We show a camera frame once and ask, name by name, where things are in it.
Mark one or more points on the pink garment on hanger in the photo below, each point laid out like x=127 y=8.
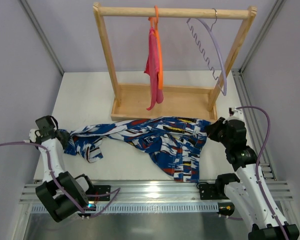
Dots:
x=152 y=68

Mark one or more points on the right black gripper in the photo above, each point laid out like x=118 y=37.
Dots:
x=213 y=129

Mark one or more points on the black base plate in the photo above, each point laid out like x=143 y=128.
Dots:
x=99 y=193
x=208 y=191

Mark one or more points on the right aluminium side rail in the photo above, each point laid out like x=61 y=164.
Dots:
x=251 y=115

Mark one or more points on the orange plastic hanger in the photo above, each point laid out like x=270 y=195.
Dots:
x=154 y=23

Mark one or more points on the aluminium front rail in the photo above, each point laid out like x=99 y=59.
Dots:
x=161 y=191

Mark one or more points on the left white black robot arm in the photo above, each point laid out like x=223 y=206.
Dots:
x=60 y=193

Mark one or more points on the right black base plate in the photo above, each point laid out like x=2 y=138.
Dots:
x=208 y=191

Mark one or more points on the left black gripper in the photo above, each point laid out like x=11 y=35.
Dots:
x=64 y=137

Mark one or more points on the right black connector board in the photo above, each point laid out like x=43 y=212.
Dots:
x=226 y=210

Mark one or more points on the slotted grey cable duct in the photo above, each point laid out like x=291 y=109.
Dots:
x=139 y=208

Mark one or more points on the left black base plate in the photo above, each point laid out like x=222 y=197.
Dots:
x=99 y=193

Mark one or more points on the black connector board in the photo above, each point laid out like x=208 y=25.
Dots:
x=226 y=210
x=89 y=210

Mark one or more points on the left black connector board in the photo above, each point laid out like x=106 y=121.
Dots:
x=89 y=210

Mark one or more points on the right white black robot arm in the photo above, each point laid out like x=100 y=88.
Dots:
x=246 y=187

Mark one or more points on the wooden clothes rack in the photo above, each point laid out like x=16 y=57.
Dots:
x=131 y=100

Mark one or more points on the blue white patterned trousers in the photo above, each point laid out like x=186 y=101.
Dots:
x=174 y=144

